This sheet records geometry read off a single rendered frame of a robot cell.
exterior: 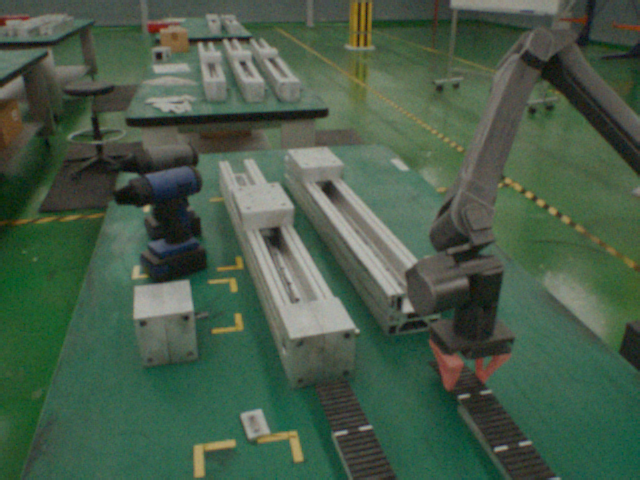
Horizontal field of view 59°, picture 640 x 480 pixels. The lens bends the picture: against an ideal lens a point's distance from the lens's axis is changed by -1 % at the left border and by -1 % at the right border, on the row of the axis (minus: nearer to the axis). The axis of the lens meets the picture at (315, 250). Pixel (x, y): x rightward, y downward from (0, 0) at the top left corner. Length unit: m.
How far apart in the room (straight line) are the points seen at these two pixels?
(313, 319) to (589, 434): 0.42
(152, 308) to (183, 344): 0.08
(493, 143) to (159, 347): 0.60
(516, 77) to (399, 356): 0.49
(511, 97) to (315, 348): 0.49
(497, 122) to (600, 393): 0.44
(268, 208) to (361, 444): 0.59
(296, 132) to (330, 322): 1.96
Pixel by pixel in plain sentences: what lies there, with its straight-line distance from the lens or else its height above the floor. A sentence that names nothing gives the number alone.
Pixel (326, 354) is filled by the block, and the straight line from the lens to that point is 0.87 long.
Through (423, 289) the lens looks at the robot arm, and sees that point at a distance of 0.72.
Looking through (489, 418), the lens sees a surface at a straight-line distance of 0.82.
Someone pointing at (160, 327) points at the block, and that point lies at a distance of 0.92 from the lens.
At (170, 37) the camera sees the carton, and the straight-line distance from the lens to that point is 4.69.
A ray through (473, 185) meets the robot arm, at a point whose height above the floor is 1.09.
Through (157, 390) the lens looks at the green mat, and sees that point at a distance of 0.92.
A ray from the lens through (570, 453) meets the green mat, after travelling 0.86.
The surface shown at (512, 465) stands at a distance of 0.77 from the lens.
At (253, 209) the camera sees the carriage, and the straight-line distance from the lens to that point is 1.19.
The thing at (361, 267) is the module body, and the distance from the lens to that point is 1.09.
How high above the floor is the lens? 1.35
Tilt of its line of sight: 27 degrees down
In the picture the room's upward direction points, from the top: straight up
